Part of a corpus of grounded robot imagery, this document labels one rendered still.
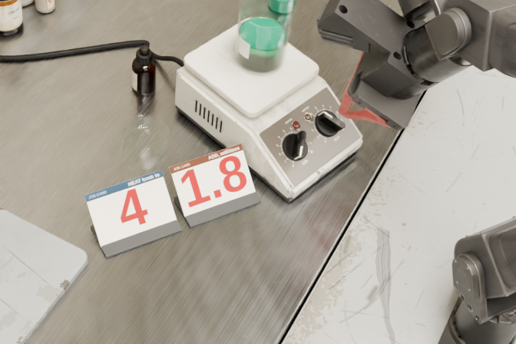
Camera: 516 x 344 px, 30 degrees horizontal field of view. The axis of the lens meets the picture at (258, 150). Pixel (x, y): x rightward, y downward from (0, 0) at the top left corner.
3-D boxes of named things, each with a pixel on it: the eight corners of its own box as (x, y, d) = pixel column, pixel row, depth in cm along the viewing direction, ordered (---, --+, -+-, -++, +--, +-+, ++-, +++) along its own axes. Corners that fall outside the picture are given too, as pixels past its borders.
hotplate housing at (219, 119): (362, 151, 117) (375, 107, 111) (289, 207, 111) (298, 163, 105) (234, 53, 126) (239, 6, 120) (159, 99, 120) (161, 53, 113)
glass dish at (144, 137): (113, 150, 113) (113, 138, 112) (136, 120, 117) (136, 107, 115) (155, 167, 112) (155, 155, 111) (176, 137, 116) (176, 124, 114)
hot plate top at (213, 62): (321, 74, 114) (322, 69, 113) (249, 123, 108) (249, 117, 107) (250, 21, 119) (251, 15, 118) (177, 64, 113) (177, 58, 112)
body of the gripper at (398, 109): (346, 100, 97) (386, 77, 91) (380, 24, 102) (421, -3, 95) (396, 134, 99) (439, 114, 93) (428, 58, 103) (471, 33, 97)
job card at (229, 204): (261, 203, 111) (265, 180, 108) (190, 228, 107) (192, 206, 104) (236, 165, 114) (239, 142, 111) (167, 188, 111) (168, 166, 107)
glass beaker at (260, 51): (284, 84, 112) (293, 30, 105) (229, 77, 112) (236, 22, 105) (287, 43, 116) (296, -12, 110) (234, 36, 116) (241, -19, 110)
